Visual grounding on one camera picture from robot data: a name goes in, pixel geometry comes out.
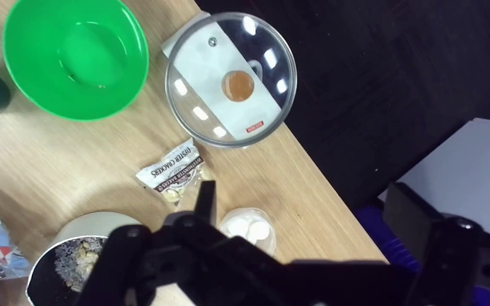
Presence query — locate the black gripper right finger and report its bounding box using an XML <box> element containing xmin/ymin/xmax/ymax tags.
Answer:
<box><xmin>382</xmin><ymin>181</ymin><xmax>490</xmax><ymax>306</ymax></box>

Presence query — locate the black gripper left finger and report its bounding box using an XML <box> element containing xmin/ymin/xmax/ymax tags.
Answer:
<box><xmin>76</xmin><ymin>179</ymin><xmax>292</xmax><ymax>306</ymax></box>

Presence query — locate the white pot with black interior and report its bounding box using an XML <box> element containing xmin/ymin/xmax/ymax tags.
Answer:
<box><xmin>23</xmin><ymin>211</ymin><xmax>144</xmax><ymax>306</ymax></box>

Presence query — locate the green plastic bowl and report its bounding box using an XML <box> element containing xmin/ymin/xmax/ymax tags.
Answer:
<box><xmin>1</xmin><ymin>0</ymin><xmax>151</xmax><ymax>123</ymax></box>

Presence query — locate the oyster crackers packet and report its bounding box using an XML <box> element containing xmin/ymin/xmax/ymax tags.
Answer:
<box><xmin>134</xmin><ymin>138</ymin><xmax>212</xmax><ymax>208</ymax></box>

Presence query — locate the stack of blue bins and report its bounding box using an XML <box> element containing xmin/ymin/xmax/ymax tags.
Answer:
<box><xmin>352</xmin><ymin>201</ymin><xmax>421</xmax><ymax>274</ymax></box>

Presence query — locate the white flat sheet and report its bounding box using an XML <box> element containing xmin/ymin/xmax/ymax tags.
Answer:
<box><xmin>377</xmin><ymin>116</ymin><xmax>490</xmax><ymax>237</ymax></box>

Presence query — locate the glass lid with wooden knob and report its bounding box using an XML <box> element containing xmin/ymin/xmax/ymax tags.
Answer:
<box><xmin>163</xmin><ymin>11</ymin><xmax>299</xmax><ymax>150</ymax></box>

